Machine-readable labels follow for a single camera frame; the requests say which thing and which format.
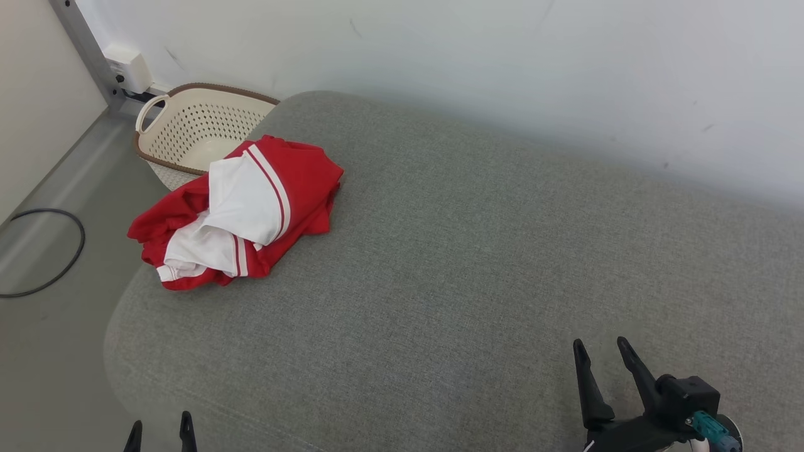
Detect grey fabric sofa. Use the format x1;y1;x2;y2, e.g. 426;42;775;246
104;91;804;452

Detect grey metal frame post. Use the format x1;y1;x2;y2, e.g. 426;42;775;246
49;0;126;110

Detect white wall socket box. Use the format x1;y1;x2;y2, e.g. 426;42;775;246
104;44;153;95

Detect red basketball jersey white sleeves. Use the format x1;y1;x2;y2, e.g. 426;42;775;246
160;135;345;283

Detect red shorts white stripe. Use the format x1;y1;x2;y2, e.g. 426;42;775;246
128;179;217;291

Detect teal cable connector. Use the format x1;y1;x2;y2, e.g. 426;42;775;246
691;411;742;452

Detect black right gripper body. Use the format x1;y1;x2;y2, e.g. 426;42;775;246
585;416;692;452

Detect black floor cable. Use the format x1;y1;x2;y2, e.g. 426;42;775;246
0;208;86;299

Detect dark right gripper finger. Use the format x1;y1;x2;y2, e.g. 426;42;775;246
573;340;615;431
617;337;660;416

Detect cream perforated laundry basket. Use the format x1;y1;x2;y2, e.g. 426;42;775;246
133;82;281;191

